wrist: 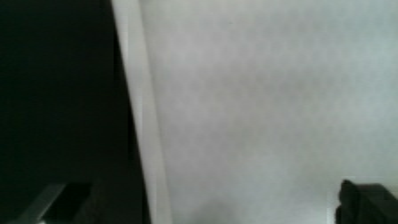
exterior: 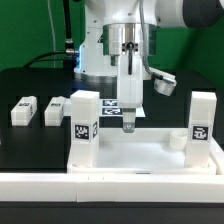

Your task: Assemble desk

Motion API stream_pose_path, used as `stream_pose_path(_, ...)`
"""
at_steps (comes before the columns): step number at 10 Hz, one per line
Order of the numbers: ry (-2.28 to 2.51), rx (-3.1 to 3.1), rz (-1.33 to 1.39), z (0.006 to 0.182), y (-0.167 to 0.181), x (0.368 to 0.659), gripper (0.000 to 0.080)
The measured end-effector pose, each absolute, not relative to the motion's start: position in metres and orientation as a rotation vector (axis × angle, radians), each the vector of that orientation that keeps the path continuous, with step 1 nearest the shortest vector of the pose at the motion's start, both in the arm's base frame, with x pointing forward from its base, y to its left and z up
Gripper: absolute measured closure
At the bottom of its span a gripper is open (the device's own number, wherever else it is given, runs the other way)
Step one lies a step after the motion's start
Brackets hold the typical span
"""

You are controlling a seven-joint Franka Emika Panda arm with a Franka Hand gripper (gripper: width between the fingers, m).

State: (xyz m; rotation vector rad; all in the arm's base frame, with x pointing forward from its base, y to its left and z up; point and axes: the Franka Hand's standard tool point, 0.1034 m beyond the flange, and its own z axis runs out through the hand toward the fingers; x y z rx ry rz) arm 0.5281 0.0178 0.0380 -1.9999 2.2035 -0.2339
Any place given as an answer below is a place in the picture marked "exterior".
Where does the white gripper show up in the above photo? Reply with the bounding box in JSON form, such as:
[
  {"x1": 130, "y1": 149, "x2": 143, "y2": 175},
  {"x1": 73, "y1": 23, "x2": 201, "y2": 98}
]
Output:
[{"x1": 117, "y1": 55, "x2": 143, "y2": 133}]

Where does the white desk top tray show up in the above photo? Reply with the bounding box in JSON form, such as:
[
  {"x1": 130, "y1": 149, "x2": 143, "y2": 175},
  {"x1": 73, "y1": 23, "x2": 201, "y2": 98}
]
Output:
[{"x1": 67, "y1": 128, "x2": 224, "y2": 175}]

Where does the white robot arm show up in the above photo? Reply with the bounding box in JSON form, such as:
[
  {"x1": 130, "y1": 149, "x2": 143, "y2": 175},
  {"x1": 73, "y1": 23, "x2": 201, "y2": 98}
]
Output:
[{"x1": 74, "y1": 0, "x2": 224, "y2": 133}]

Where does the white marker sheet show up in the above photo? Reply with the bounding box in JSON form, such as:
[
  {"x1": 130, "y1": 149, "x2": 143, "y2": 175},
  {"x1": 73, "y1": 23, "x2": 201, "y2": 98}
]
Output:
[{"x1": 61, "y1": 97, "x2": 146, "y2": 118}]

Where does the white front fence bar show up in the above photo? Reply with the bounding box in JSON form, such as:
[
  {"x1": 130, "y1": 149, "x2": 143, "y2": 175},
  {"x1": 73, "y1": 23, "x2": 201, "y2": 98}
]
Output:
[{"x1": 0, "y1": 173, "x2": 224, "y2": 203}]

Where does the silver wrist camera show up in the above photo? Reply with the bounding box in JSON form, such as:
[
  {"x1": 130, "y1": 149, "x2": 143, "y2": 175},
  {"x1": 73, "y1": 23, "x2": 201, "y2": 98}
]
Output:
[{"x1": 151, "y1": 68, "x2": 177, "y2": 96}]

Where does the black cable vertical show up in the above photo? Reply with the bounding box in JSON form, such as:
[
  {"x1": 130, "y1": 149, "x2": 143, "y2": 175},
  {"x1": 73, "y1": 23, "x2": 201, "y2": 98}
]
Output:
[{"x1": 63, "y1": 0, "x2": 74, "y2": 71}]

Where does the black cable horizontal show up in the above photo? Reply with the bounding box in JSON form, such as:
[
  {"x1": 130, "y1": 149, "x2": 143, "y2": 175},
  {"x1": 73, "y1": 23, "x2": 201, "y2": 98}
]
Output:
[{"x1": 23, "y1": 48, "x2": 80, "y2": 68}]

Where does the thin white cable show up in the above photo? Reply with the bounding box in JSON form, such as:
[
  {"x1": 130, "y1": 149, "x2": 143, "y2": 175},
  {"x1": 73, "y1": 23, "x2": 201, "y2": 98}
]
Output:
[{"x1": 46, "y1": 0, "x2": 57, "y2": 69}]

